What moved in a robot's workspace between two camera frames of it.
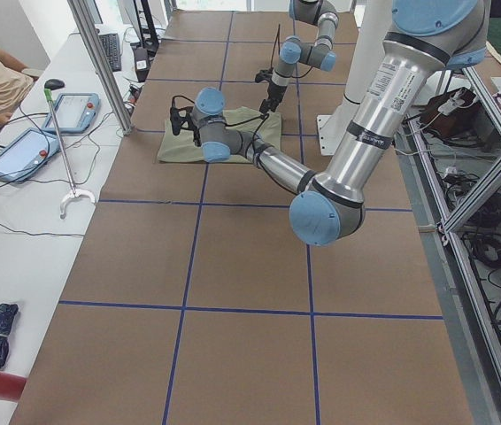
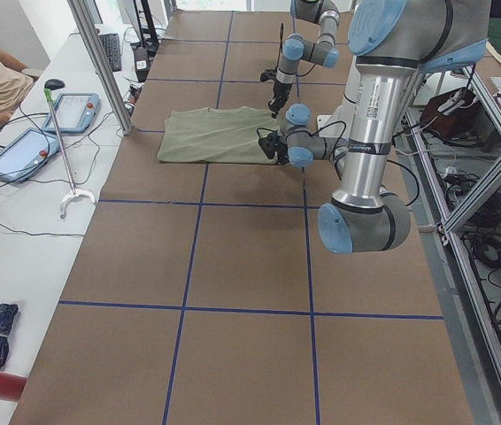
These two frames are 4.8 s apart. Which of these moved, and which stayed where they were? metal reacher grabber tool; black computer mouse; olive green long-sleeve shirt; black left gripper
Moved: black left gripper
Stayed: black computer mouse; metal reacher grabber tool; olive green long-sleeve shirt
